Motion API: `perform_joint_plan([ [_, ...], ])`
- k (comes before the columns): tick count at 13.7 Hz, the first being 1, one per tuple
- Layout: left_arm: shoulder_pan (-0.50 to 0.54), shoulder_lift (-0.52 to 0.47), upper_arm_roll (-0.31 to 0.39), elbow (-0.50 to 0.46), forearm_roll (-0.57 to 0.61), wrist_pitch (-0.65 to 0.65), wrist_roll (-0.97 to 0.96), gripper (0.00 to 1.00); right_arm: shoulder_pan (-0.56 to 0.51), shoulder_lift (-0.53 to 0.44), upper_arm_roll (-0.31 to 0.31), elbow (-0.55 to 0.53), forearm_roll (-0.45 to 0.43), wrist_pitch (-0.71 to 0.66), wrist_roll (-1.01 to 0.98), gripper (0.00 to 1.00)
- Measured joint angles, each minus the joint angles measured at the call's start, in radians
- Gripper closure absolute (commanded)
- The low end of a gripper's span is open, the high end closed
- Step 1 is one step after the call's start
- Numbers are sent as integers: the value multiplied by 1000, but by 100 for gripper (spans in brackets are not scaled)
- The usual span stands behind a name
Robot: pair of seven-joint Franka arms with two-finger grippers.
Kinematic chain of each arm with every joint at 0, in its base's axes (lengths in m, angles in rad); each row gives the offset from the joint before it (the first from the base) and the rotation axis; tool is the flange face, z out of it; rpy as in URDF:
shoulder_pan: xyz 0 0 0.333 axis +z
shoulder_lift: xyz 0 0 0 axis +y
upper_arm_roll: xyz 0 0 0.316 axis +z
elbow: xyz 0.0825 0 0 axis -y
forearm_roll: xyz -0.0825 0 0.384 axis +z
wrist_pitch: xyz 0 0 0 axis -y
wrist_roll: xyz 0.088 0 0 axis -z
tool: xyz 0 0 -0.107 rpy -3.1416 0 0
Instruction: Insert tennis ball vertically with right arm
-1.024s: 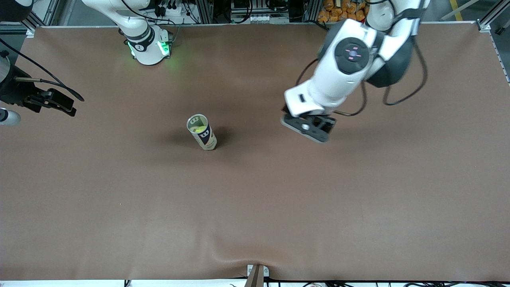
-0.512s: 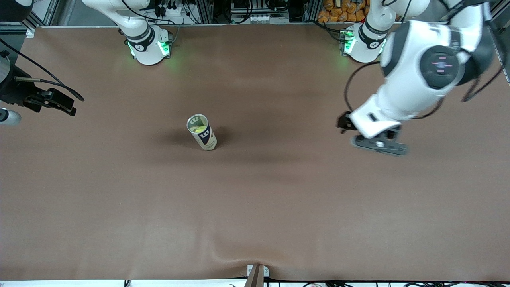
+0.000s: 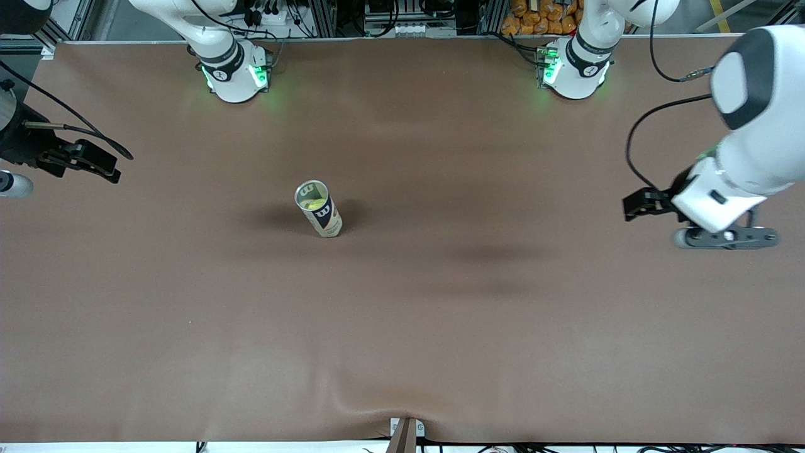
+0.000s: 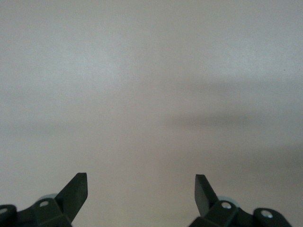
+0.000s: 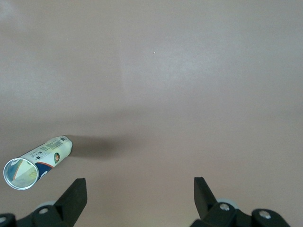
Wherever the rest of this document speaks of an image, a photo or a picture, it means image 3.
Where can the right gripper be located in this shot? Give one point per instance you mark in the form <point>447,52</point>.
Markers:
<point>24,143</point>

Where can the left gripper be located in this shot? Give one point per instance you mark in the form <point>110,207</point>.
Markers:
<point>661,200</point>

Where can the yellow tennis ball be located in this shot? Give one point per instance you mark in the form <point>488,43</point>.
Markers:
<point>311,202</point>

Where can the silver tennis ball can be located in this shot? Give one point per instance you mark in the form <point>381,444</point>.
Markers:
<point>322,214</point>

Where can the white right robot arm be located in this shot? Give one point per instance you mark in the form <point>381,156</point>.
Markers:
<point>233,75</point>

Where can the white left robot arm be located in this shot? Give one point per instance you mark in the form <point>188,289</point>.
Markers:
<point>755,94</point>

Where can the brown table mat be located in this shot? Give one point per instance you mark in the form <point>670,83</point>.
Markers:
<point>503,314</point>

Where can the bag of orange items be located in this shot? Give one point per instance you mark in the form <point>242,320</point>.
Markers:
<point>541,16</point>

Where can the power strip with black plugs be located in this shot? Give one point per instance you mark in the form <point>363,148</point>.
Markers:
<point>270,16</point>

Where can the white power strip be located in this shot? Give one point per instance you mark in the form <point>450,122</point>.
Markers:
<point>409,29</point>

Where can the black electronics box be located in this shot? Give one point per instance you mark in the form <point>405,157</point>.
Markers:
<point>402,9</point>

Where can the metal mat corner bracket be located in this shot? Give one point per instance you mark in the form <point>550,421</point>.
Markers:
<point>49,51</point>

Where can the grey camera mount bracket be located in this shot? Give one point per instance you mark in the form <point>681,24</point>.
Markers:
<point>407,434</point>

